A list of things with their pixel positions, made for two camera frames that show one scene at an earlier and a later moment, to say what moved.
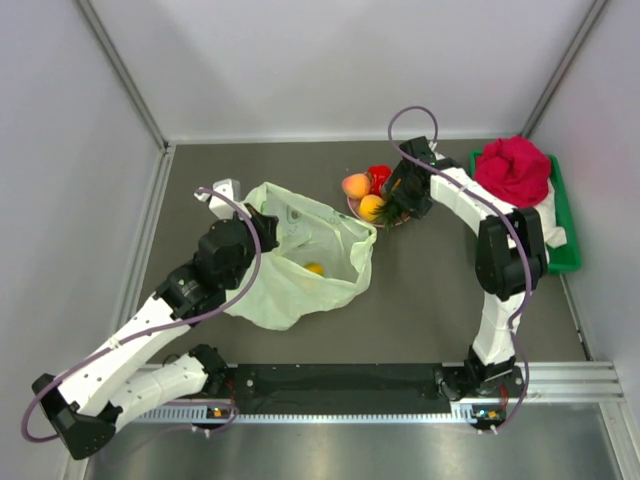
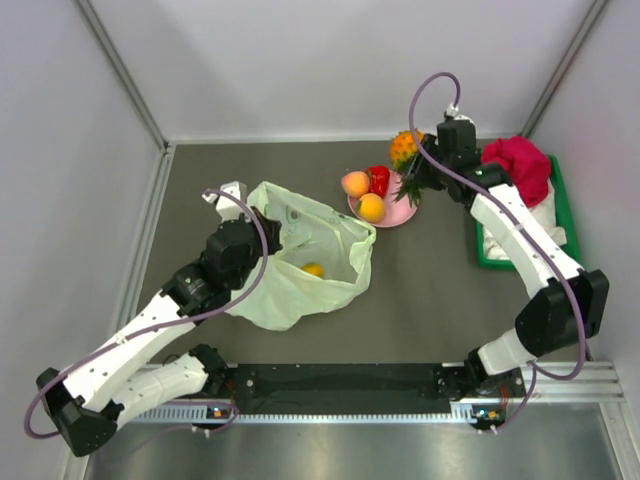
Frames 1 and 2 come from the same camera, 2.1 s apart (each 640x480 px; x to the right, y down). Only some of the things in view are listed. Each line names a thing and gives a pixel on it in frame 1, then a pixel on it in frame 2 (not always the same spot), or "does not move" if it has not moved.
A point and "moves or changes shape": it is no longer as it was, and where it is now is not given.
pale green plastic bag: (322, 259) does not move
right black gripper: (418, 207) to (418, 172)
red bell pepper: (379, 174) does not move
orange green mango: (316, 268) does not move
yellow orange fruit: (368, 206) does not move
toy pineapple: (391, 211) moves or changes shape
